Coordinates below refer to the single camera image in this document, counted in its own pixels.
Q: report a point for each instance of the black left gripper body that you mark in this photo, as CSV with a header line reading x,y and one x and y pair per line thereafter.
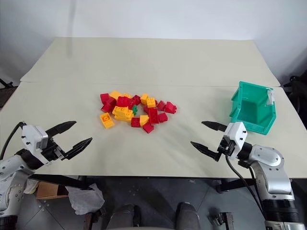
x,y
53,152

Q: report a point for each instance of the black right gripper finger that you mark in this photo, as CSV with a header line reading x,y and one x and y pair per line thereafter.
x,y
206,149
214,125

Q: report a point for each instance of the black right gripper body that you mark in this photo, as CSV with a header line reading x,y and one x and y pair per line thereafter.
x,y
226,146

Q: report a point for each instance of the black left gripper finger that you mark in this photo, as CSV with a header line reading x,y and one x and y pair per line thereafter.
x,y
78,147
61,127

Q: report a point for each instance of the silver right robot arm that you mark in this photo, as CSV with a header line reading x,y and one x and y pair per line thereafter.
x,y
271,165

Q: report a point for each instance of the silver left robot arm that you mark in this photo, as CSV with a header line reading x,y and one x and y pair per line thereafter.
x,y
14,172

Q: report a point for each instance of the brown cardboard box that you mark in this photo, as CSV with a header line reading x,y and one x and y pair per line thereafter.
x,y
49,190

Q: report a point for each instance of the green plastic storage bin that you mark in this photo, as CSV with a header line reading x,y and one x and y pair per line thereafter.
x,y
254,115

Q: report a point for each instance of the red toy block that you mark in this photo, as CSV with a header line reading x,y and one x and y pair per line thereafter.
x,y
153,115
106,107
145,109
104,97
170,107
163,117
135,122
148,128
136,99
161,105
123,101

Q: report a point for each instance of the white crumpled bag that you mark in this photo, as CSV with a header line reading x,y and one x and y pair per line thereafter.
x,y
85,198

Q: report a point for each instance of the clear label holder on bin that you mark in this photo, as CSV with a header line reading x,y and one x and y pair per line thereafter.
x,y
269,97

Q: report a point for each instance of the small green brick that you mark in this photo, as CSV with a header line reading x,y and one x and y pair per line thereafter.
x,y
135,109

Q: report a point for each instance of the dark rounded shape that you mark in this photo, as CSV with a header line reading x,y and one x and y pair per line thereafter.
x,y
126,215
188,215

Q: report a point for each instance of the metal clamp on floor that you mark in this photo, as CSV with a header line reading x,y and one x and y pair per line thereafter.
x,y
221,220

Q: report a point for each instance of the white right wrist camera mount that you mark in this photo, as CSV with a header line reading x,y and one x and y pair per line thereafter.
x,y
236,136

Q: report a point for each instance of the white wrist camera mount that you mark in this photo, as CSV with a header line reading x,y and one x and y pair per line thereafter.
x,y
32,137
236,136

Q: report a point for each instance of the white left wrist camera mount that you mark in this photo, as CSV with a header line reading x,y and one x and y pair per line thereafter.
x,y
32,137

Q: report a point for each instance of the black table frame bar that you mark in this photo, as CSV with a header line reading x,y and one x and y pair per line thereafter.
x,y
60,180
236,184

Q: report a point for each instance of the black stand by wall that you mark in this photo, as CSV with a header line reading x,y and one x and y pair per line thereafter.
x,y
6,82

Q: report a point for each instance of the black equipment by wall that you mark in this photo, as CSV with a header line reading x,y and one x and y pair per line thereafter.
x,y
297,91

